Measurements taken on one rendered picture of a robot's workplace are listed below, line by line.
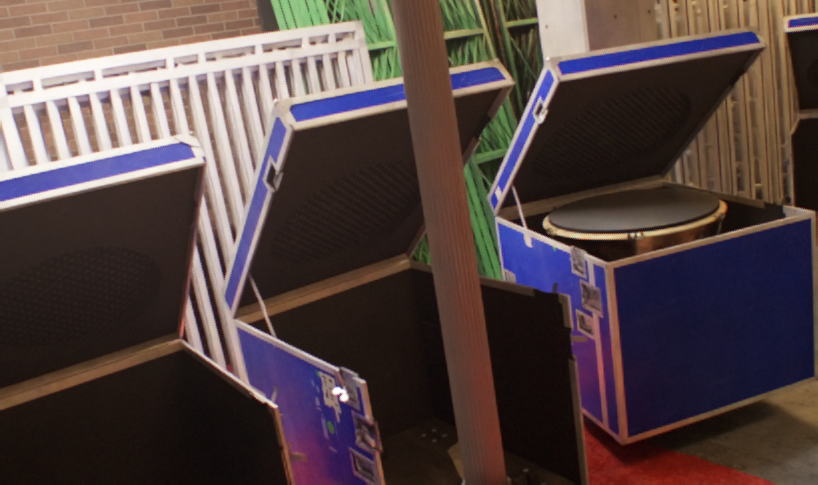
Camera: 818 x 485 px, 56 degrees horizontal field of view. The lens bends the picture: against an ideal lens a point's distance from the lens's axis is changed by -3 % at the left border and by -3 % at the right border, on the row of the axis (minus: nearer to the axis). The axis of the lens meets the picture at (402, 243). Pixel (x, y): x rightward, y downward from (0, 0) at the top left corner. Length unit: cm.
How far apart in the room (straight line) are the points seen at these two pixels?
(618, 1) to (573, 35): 36
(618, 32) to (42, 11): 330
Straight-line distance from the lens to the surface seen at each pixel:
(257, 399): 243
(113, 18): 521
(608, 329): 332
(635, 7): 488
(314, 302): 338
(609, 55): 345
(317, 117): 240
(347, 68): 459
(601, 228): 364
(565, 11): 458
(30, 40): 507
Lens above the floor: 189
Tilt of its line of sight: 14 degrees down
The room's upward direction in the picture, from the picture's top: 9 degrees counter-clockwise
